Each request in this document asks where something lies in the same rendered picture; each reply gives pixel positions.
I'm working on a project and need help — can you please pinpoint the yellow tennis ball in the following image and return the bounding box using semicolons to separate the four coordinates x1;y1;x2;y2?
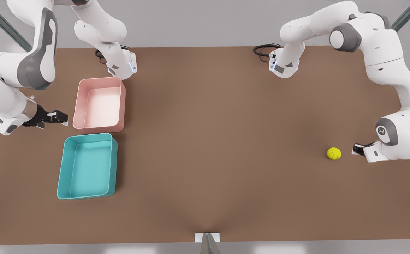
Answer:
327;147;342;161

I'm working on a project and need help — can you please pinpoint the pink rectangular tray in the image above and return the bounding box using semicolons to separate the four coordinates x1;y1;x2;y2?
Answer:
72;77;126;134

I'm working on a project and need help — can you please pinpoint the teal rectangular tray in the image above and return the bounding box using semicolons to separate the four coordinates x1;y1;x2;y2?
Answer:
57;133;118;200

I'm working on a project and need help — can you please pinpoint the black cable loop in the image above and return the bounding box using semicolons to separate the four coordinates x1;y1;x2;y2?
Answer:
253;43;283;63
95;45;130;65

